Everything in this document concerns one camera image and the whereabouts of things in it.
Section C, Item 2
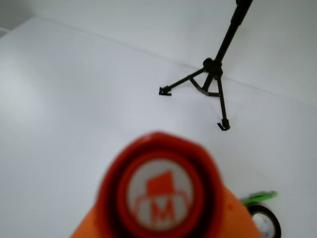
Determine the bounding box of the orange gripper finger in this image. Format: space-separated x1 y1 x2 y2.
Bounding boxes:
72 183 261 238

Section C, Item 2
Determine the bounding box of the red capped marker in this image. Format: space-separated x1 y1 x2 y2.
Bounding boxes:
98 132 222 233

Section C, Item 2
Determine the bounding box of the large black tape roll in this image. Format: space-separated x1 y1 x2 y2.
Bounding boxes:
247 205 282 238

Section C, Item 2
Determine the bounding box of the green mechanical pencil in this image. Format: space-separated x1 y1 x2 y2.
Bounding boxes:
240 191 278 206

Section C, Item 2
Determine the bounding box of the black camera tripod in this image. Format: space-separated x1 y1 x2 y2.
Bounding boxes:
158 0 253 131

